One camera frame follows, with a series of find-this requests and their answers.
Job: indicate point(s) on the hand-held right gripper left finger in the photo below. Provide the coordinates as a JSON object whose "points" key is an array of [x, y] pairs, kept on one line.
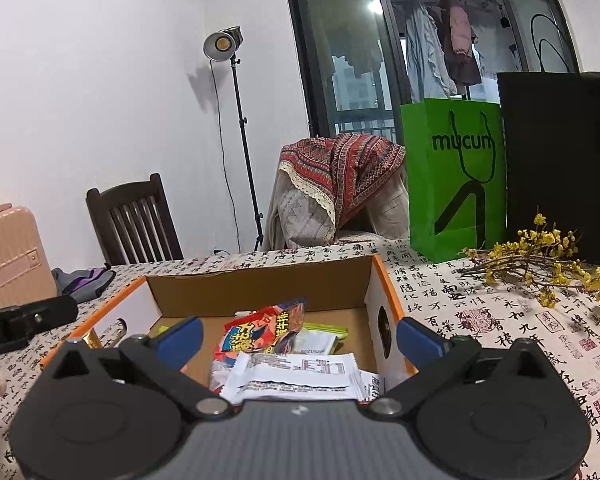
{"points": [[180, 337]]}

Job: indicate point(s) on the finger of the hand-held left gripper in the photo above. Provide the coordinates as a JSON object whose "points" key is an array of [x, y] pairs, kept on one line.
{"points": [[45, 317]]}

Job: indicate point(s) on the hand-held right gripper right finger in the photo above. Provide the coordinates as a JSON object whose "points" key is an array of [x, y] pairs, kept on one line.
{"points": [[420, 342]]}

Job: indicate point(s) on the red snack bag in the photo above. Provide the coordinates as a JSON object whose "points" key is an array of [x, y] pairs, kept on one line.
{"points": [[260, 332]]}

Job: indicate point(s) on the red cardboard box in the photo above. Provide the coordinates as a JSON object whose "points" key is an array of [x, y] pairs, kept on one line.
{"points": [[280, 290]]}

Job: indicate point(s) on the grey purple cloth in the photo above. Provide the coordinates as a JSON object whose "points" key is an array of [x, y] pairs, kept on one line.
{"points": [[85, 282]]}

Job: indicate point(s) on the small white snack packet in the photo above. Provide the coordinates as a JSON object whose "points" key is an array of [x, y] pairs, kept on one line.
{"points": [[372, 385]]}

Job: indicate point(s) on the pink suitcase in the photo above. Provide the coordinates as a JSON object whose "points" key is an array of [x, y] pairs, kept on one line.
{"points": [[10, 260]]}

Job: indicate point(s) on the green white snack packet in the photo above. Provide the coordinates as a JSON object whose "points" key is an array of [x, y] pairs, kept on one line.
{"points": [[320, 340]]}

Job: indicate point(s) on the dark wooden chair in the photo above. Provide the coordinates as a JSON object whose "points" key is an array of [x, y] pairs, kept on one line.
{"points": [[135, 225]]}

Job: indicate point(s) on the yellow flower branch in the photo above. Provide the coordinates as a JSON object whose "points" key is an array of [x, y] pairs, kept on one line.
{"points": [[545, 260]]}

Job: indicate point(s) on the green paper bag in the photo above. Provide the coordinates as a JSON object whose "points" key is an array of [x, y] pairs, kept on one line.
{"points": [[450, 195]]}

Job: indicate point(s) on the beige knitted garment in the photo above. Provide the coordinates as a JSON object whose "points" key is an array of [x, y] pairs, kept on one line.
{"points": [[300, 210]]}

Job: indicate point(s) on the red patterned cloth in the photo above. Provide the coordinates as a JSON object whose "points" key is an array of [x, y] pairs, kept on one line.
{"points": [[350, 175]]}

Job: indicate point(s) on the black paper bag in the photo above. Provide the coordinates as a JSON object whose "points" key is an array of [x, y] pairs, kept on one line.
{"points": [[565, 170]]}

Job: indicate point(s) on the studio light on stand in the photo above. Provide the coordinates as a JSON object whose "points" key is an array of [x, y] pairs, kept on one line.
{"points": [[237, 110]]}

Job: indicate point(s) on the light blue hanging garment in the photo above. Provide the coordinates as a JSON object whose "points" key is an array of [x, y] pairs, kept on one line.
{"points": [[427, 50]]}

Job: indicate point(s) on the pink hanging jacket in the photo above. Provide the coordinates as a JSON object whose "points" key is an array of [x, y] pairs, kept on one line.
{"points": [[460, 35]]}

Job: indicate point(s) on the black sliding door frame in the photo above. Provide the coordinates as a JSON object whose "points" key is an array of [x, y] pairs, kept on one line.
{"points": [[300, 35]]}

